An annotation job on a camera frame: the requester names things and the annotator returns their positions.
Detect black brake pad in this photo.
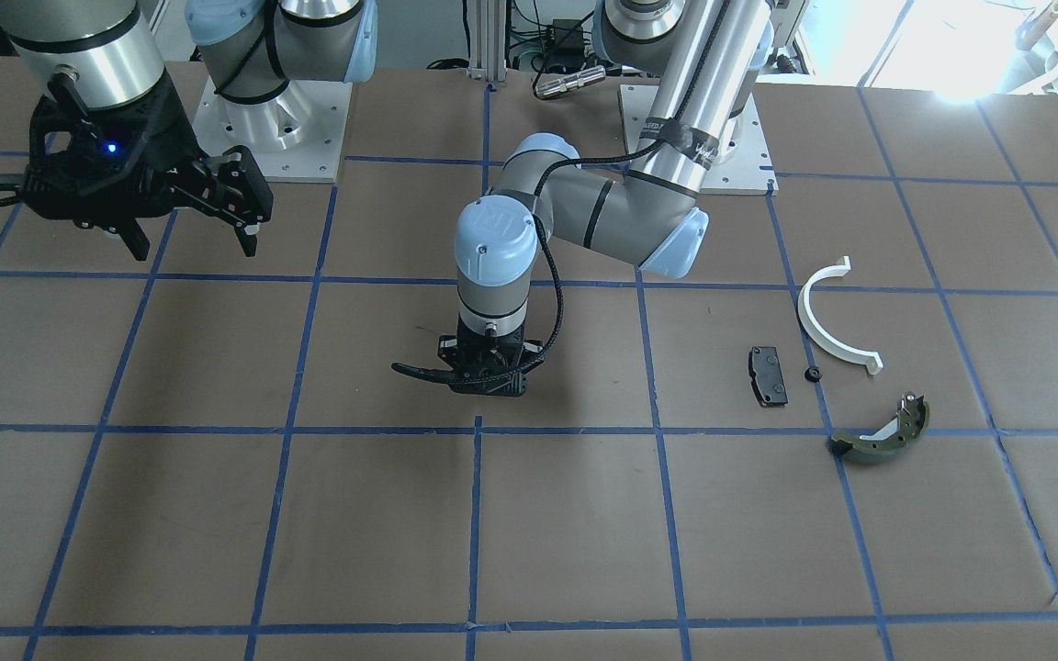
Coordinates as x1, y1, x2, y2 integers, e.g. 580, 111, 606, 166
748, 346, 788, 409

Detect aluminium frame post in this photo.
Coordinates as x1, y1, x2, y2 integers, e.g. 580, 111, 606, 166
466, 1, 509, 86

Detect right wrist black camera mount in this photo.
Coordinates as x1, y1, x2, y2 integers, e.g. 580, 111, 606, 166
0, 65, 205, 235

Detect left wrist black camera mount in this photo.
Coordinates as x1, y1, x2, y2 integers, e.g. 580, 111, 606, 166
391, 328, 545, 397

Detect black power adapter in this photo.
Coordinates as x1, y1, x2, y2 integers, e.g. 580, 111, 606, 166
545, 18, 585, 72

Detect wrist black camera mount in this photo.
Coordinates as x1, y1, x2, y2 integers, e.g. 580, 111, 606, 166
0, 65, 205, 235
391, 328, 545, 397

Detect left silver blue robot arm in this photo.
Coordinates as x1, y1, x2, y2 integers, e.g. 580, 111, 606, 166
454, 1, 771, 338

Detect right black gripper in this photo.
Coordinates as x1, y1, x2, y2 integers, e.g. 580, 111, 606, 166
115, 145, 274, 261

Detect olive green brake shoe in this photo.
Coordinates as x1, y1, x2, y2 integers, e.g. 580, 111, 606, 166
827, 392, 929, 465

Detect white curved plastic bracket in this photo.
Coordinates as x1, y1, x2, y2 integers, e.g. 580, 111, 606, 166
796, 254, 884, 377

